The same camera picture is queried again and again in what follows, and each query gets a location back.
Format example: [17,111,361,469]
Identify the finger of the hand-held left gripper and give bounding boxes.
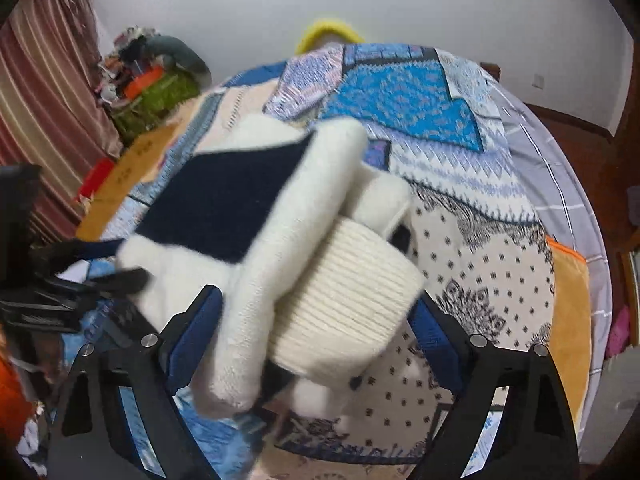
[30,236,126,275]
[75,267,152,297]

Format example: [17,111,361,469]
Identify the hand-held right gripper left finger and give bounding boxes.
[47,284,251,480]

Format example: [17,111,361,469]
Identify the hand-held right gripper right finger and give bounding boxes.
[407,294,582,480]

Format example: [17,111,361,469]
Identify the white and black sweater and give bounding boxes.
[117,115,427,418]

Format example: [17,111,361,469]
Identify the pile of clothes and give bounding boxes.
[97,25,168,107]

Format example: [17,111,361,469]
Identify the red box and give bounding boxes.
[77,157,116,199]

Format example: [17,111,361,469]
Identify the wooden board with flower cutouts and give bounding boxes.
[75,125,179,241]

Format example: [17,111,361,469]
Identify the orange blanket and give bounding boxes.
[545,234,594,450]

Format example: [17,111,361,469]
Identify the striped curtain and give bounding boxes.
[0,0,124,242]

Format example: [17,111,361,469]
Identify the pink cloth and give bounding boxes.
[605,305,632,359]

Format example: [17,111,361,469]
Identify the orange box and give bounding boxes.
[124,66,166,99]

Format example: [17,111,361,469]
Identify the grey striped bed sheet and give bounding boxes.
[479,60,614,361]

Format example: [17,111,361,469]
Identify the patchwork printed blanket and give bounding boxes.
[75,42,557,480]

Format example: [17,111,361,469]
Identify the yellow foam tube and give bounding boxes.
[295,18,365,56]

